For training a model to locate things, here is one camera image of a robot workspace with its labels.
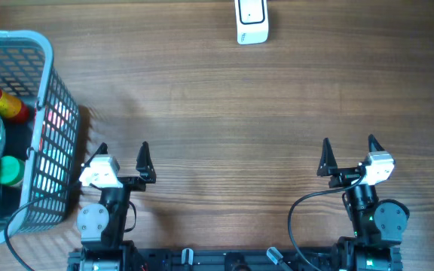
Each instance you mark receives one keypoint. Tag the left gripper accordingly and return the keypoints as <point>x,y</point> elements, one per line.
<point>144,166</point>

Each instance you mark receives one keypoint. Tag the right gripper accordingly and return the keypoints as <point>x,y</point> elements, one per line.
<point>328,167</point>

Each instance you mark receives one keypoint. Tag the green lid small jar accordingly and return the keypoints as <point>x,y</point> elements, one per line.
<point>11,171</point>

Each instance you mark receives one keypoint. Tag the red sauce bottle green cap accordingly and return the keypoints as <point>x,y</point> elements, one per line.
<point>12,108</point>

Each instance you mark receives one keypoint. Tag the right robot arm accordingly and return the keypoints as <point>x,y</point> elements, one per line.
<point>378,225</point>

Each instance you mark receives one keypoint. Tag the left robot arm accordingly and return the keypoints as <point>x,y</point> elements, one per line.
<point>102,225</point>

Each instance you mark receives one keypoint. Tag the white barcode scanner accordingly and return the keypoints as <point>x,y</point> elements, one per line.
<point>252,21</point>

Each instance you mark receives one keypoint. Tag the grey plastic shopping basket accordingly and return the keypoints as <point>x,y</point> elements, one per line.
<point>46,142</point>

